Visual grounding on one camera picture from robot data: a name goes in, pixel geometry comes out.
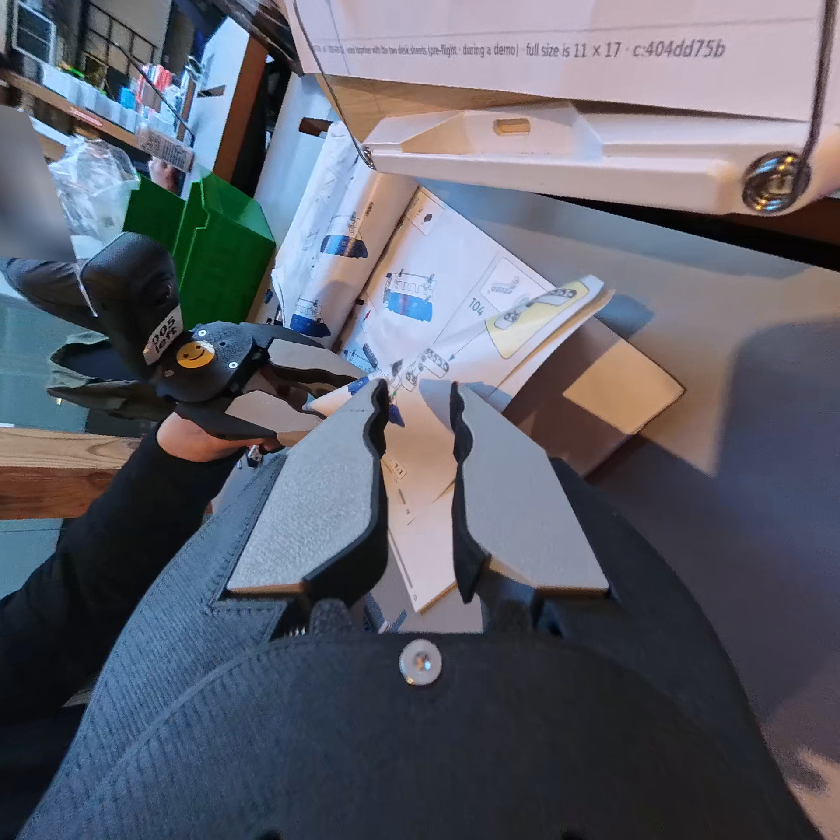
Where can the background storage shelving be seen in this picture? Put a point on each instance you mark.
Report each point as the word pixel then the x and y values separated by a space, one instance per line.
pixel 85 65

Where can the person's left hand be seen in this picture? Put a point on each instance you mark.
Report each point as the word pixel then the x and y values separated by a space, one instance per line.
pixel 197 446

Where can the wooden document stand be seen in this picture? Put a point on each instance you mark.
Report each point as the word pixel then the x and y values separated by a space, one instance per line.
pixel 407 98

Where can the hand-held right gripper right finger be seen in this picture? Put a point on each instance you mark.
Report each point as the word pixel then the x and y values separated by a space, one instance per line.
pixel 525 518

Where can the wooden furniture frame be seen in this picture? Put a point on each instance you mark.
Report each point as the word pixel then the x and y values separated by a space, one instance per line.
pixel 52 472

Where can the clear plastic bag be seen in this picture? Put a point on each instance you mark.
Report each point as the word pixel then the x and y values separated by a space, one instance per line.
pixel 92 184

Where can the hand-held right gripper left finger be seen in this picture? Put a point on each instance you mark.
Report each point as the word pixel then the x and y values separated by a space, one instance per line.
pixel 308 518

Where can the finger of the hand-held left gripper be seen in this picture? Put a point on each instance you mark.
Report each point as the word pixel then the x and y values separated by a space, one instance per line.
pixel 308 361
pixel 269 413

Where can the building instruction booklet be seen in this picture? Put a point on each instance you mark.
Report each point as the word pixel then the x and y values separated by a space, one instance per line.
pixel 446 295

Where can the person's left forearm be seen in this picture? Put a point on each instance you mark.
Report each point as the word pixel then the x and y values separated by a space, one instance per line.
pixel 98 558

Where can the green plastic bin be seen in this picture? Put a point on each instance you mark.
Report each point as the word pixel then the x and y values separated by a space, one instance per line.
pixel 223 256

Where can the white stand ledge bar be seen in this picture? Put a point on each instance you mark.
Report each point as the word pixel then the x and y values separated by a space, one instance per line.
pixel 558 151

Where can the printed paper sheet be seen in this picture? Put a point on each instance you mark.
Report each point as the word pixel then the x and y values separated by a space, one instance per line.
pixel 558 46

